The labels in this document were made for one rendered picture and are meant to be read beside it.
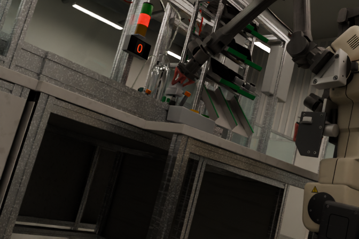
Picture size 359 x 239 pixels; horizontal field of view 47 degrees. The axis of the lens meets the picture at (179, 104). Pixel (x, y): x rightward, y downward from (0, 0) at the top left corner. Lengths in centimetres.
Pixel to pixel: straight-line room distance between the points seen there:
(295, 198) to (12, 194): 1073
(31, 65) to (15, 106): 15
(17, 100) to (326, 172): 99
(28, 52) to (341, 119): 104
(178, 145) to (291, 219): 1046
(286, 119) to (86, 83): 1119
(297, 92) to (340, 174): 1103
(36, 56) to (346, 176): 103
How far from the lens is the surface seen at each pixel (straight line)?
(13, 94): 117
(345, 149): 151
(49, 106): 120
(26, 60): 126
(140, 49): 183
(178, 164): 125
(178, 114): 153
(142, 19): 187
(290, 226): 1165
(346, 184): 144
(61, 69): 129
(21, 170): 119
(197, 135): 127
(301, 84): 1248
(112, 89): 140
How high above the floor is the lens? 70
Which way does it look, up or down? 10 degrees up
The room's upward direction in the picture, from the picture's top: 15 degrees clockwise
